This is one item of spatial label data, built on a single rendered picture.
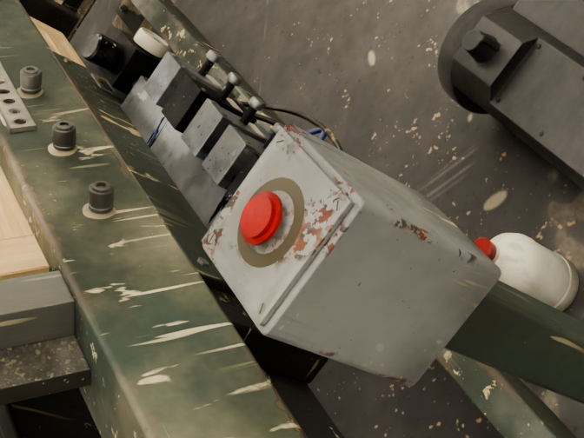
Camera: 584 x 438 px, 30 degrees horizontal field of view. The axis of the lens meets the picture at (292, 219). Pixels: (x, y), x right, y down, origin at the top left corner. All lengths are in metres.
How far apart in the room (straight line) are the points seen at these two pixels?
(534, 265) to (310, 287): 0.91
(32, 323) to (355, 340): 0.33
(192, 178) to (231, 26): 1.45
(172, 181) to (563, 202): 0.78
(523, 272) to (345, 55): 0.82
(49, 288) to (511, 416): 0.74
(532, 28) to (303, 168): 1.00
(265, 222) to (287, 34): 1.72
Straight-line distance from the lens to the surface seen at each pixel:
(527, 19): 1.76
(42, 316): 1.01
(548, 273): 1.67
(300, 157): 0.78
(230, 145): 1.14
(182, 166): 1.23
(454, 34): 1.81
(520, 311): 0.94
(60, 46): 2.61
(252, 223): 0.77
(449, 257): 0.80
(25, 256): 1.10
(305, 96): 2.32
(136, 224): 1.09
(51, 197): 1.13
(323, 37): 2.36
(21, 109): 1.28
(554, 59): 1.68
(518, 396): 1.53
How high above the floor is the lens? 1.42
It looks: 40 degrees down
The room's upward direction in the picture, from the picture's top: 65 degrees counter-clockwise
